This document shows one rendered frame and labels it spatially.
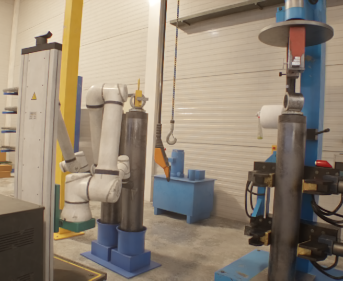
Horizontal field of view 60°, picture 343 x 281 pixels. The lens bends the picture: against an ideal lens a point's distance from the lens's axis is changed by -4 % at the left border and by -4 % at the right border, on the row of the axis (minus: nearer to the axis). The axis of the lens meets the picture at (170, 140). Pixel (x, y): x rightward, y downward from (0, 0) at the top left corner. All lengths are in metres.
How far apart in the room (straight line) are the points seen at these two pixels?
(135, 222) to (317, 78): 2.07
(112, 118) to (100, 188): 0.43
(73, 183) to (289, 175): 1.54
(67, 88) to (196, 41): 2.72
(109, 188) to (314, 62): 2.06
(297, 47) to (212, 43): 3.25
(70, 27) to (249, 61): 2.68
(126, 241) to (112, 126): 1.37
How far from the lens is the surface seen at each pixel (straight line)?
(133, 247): 3.01
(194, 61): 5.65
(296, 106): 2.53
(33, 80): 2.10
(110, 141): 1.91
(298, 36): 2.45
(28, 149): 2.08
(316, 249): 2.44
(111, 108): 1.95
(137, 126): 2.85
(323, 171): 2.67
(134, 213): 2.94
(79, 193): 1.93
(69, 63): 3.96
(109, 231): 3.21
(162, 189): 4.96
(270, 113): 3.48
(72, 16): 4.12
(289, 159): 2.46
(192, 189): 4.59
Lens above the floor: 1.25
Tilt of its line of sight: level
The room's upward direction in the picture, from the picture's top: 3 degrees clockwise
